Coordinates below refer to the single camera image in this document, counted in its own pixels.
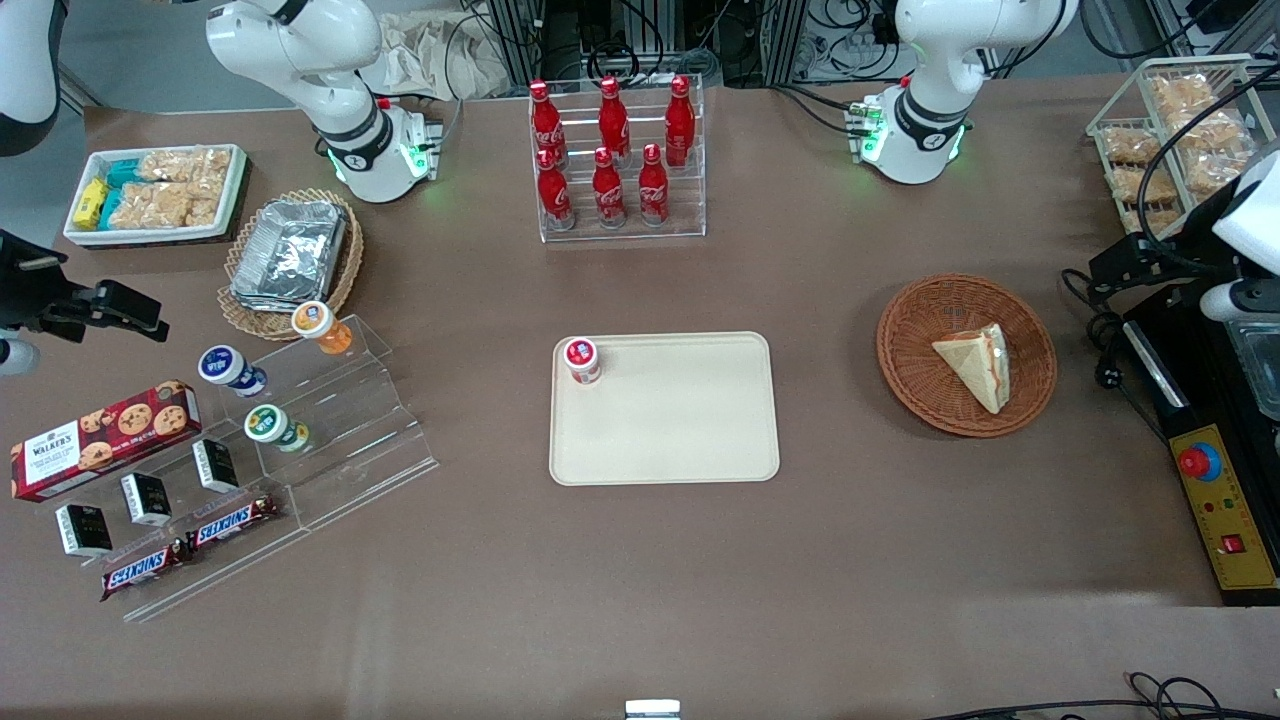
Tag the brown wicker basket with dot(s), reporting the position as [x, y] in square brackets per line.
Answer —
[915, 370]

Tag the clear rice cracker bag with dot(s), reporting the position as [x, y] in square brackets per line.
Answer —
[190, 165]
[165, 205]

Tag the clear acrylic bottle rack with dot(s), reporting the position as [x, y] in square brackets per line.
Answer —
[620, 234]

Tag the red emergency stop button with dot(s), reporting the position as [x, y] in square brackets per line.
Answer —
[1198, 461]

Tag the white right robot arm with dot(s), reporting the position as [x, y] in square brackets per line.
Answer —
[350, 120]

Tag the triangle sandwich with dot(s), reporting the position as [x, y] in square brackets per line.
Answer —
[975, 365]

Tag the small black white box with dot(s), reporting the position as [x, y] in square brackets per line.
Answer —
[215, 466]
[146, 500]
[84, 530]

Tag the silver foil container stack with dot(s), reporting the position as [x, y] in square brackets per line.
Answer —
[290, 250]

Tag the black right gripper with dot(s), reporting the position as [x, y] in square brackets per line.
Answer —
[22, 298]

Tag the yellow snack packet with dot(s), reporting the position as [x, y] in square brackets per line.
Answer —
[90, 203]

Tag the beige plastic tray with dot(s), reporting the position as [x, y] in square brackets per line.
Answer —
[670, 420]

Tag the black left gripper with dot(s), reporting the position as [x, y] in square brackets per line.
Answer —
[1186, 237]

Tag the clear acrylic stepped stand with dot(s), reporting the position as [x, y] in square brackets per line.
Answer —
[350, 440]

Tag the orange-lid yogurt cup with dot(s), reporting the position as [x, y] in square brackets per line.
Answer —
[318, 325]

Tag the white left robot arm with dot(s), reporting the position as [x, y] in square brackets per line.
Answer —
[930, 110]

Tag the aluminium equipment frame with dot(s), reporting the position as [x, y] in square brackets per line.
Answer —
[560, 40]

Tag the red cola bottle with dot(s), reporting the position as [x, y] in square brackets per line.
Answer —
[608, 195]
[680, 120]
[555, 195]
[545, 120]
[613, 115]
[653, 190]

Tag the red Walkers cookie box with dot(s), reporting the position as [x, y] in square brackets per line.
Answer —
[100, 440]

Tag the black yellow control box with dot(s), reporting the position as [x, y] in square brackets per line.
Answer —
[1235, 540]

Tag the crumpled beige cloth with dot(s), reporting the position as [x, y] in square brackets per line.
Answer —
[430, 55]

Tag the light wicker basket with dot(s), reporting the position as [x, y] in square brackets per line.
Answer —
[345, 260]

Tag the blue-lid yogurt cup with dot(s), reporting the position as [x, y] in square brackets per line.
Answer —
[228, 367]

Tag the teal snack packet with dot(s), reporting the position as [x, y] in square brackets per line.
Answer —
[110, 208]
[124, 172]

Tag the red-lid yogurt cup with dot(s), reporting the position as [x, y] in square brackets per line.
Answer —
[582, 360]

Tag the Snickers chocolate bar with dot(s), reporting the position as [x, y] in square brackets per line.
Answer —
[232, 523]
[145, 570]

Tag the clear plastic container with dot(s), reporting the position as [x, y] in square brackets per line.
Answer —
[1258, 370]

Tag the white rectangular snack bin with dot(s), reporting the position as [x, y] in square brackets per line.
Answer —
[235, 190]

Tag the brown snack bag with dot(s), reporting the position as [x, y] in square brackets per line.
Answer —
[1130, 146]
[1182, 95]
[1142, 186]
[1212, 130]
[1212, 172]

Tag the green-lid yogurt cup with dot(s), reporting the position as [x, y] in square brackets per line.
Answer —
[272, 427]

